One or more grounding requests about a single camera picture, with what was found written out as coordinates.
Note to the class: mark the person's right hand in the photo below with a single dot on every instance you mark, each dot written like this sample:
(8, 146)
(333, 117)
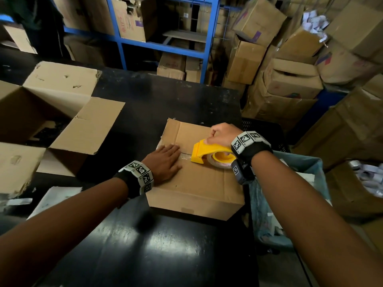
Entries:
(224, 134)

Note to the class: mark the person's left hand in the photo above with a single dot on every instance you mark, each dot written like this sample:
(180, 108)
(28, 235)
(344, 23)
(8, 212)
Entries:
(163, 164)

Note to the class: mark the yellow tape dispenser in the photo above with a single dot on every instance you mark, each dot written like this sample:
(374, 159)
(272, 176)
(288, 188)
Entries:
(200, 150)

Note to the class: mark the clear tape roll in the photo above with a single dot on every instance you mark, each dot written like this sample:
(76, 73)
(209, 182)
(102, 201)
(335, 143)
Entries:
(220, 164)

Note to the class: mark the small cardboard box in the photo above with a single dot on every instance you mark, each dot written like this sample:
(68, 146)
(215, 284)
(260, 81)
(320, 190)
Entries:
(194, 191)

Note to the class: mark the worn taped cardboard box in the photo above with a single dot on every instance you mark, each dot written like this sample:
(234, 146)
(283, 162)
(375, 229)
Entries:
(86, 131)

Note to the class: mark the stack of white label sheets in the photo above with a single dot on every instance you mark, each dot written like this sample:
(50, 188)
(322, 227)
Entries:
(54, 200)

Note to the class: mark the person's right forearm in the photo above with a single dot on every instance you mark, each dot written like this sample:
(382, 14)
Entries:
(317, 224)

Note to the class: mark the person's left forearm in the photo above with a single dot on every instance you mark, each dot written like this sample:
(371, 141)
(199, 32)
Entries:
(57, 233)

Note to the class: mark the black white marker wristband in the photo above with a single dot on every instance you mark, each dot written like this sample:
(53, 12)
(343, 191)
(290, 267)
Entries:
(251, 144)
(136, 179)

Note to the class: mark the black plastic crate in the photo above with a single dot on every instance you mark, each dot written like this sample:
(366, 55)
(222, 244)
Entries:
(266, 128)

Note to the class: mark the pile of brown cartons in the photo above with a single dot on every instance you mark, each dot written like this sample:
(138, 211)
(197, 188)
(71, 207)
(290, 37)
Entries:
(245, 61)

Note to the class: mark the blue waste bin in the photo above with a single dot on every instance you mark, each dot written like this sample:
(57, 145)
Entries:
(263, 212)

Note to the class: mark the blue metal beam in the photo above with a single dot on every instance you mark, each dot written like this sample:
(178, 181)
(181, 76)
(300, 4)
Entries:
(323, 104)

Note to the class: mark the grey stool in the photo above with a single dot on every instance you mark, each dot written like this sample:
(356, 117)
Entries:
(185, 35)

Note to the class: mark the carton holding paper rolls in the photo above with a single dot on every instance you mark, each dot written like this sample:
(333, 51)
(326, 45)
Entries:
(347, 197)

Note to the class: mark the heap of white paper rolls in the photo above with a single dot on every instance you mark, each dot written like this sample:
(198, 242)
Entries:
(369, 176)
(314, 22)

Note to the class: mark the shelved brown cartons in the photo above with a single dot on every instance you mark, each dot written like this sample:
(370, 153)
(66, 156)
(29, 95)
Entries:
(128, 20)

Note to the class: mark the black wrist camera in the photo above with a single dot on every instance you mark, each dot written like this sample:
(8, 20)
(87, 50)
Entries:
(242, 173)

